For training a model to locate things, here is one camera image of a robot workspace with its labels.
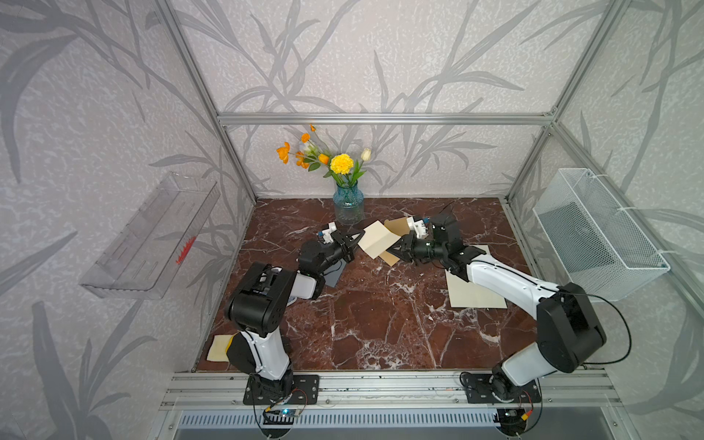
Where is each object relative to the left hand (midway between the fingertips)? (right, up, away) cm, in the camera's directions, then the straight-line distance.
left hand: (366, 235), depth 83 cm
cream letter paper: (+3, -1, 0) cm, 3 cm away
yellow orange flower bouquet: (-8, +21, +4) cm, 23 cm away
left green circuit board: (-22, -48, -12) cm, 54 cm away
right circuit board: (+40, -51, -9) cm, 65 cm away
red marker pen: (-43, -3, -18) cm, 47 cm away
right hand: (+5, -3, -4) cm, 7 cm away
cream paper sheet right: (+34, -21, +8) cm, 40 cm away
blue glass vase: (-7, +11, +22) cm, 25 cm away
